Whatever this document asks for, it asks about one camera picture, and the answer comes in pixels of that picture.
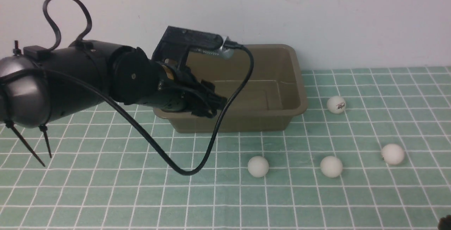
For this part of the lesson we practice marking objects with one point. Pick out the green checkered tablecloth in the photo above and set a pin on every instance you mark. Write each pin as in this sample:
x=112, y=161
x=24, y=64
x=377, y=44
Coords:
x=103, y=175

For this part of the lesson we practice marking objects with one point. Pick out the plain white ping-pong ball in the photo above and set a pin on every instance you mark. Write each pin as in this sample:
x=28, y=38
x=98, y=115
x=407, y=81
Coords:
x=258, y=166
x=331, y=166
x=393, y=154

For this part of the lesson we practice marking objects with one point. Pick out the white ping-pong ball with logo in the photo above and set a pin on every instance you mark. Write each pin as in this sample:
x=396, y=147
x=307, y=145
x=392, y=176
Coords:
x=336, y=104

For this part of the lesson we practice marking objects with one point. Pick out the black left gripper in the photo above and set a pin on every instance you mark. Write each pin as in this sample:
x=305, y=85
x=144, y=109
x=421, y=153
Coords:
x=180, y=91

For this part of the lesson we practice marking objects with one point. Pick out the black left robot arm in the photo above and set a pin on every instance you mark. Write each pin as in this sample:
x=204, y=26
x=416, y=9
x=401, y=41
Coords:
x=36, y=90

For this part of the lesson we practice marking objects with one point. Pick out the olive green plastic bin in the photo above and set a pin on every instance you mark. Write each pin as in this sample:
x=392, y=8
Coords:
x=272, y=97

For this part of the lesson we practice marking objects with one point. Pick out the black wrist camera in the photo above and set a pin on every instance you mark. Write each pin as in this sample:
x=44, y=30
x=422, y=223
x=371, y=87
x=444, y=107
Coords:
x=177, y=43

